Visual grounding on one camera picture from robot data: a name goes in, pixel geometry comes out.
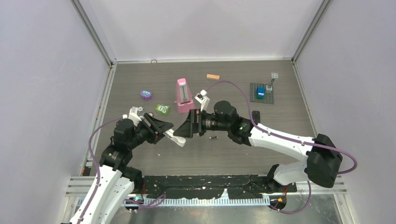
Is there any white remote control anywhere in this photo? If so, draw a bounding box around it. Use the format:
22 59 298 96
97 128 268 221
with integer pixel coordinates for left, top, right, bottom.
164 129 186 147

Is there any wooden block far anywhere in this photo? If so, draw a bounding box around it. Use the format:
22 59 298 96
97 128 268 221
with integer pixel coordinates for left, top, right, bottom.
206 74 220 81

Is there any pink metronome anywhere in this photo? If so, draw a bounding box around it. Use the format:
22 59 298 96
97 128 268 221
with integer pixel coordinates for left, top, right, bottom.
176 78 195 113

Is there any grey lego baseplate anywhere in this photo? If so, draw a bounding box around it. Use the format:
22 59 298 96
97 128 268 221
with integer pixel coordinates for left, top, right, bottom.
249 83 275 104

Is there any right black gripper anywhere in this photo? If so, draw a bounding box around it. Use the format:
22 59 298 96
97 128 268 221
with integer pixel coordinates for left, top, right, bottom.
174 109 230 139

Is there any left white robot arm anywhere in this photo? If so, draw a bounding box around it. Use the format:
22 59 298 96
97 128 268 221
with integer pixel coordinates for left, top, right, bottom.
69 112 174 224

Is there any grey lego tower piece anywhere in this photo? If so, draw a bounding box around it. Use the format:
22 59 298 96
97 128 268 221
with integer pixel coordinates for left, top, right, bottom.
266 78 275 93

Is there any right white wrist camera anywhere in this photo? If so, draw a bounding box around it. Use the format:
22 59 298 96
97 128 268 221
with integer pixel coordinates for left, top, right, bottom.
194 90 210 111

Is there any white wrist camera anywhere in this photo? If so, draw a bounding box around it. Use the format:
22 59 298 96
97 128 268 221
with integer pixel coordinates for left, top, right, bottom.
122 106 145 126
194 90 210 111

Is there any green monster toy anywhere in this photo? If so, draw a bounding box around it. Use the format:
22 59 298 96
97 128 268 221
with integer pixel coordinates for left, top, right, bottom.
156 104 170 115

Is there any black flat bar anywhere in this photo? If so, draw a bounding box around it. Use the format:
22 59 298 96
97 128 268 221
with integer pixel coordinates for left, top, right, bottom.
252 111 261 124

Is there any purple round toy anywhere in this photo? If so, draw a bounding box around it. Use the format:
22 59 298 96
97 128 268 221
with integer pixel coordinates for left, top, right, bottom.
140 90 153 100

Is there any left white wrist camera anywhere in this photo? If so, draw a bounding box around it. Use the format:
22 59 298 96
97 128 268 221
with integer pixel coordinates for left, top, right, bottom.
122 106 145 126

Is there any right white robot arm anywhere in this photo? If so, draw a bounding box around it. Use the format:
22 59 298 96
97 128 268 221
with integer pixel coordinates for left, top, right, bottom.
174 100 342 192

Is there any blue lego brick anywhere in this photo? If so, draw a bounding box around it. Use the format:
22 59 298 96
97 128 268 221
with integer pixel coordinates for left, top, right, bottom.
256 86 265 99

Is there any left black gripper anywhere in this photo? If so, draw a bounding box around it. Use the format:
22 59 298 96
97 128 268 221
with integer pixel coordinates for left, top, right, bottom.
128 113 173 149

